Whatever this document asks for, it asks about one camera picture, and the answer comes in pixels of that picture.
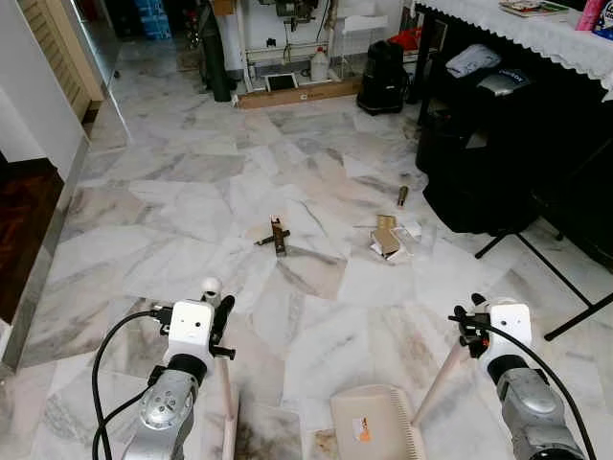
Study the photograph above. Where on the brown wooden scrap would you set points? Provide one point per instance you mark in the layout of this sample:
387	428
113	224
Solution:
280	238

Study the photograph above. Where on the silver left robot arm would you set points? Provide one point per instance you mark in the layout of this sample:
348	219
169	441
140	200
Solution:
168	407

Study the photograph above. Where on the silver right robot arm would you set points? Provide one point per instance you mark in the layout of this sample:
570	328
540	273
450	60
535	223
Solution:
522	407

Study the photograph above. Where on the black folding stand legs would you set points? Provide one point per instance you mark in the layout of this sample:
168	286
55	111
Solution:
551	273

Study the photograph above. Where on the clear plastic wrapper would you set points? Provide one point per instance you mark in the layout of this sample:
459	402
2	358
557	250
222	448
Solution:
414	230

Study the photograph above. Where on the folded brown cardboard piece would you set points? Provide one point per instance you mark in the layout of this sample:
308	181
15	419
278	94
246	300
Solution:
388	238

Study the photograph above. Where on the small brown cylinder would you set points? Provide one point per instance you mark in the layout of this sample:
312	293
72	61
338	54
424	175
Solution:
402	196

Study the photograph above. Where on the large black bag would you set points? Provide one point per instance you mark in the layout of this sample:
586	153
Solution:
498	163

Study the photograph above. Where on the dark wooden staircase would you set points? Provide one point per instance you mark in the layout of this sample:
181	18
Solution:
24	230

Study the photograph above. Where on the long wooden plank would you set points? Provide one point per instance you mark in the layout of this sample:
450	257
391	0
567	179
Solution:
306	94

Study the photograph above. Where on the small dark framed panel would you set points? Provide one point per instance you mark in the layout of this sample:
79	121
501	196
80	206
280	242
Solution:
281	82

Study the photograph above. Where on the black backpack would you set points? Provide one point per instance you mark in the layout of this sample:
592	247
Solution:
383	81

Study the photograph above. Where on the grey plastic bag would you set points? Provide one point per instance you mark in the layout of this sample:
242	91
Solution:
472	60

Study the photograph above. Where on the black upright cylinder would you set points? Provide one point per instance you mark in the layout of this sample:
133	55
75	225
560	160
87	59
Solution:
220	57

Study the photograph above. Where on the white plastic jug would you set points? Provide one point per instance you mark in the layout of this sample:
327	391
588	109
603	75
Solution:
319	67

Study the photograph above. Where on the white lace tablecloth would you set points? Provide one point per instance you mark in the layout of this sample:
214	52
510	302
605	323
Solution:
546	38

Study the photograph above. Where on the red cloth item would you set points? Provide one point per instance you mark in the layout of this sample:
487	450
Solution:
406	38

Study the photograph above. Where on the flat magazine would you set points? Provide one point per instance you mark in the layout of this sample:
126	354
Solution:
532	8

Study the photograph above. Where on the blue crate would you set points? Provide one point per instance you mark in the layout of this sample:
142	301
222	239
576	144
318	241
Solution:
153	19

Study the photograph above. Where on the blue white printed package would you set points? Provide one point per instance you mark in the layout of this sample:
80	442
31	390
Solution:
603	25

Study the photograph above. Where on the pink bottle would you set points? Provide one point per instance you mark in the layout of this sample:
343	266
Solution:
589	13

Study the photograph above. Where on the louvred wooden door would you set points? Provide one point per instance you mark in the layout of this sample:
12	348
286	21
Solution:
57	48

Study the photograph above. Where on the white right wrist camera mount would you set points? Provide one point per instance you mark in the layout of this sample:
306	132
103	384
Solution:
510	328

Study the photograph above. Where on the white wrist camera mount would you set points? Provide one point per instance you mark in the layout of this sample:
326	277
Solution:
510	328
190	326

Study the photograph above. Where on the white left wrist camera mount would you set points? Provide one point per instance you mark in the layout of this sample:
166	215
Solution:
190	326

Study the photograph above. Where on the white frame table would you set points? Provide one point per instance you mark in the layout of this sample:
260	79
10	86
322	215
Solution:
287	43

